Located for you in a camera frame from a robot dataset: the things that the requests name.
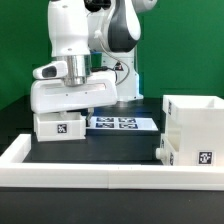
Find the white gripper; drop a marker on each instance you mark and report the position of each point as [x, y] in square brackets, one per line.
[53, 95]

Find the white U-shaped table fence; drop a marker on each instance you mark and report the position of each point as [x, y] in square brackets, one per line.
[15, 172]

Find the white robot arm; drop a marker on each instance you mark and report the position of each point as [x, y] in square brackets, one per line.
[76, 29]

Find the white marker tag sheet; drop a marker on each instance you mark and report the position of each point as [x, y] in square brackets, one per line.
[122, 123]

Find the white front drawer tray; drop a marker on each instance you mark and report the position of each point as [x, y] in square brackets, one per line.
[167, 153]

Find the white drawer tray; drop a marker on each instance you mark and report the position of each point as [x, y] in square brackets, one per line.
[51, 127]
[167, 153]

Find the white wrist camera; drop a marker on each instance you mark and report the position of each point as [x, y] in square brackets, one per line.
[53, 70]

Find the white drawer cabinet box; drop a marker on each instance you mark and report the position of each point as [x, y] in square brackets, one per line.
[195, 127]

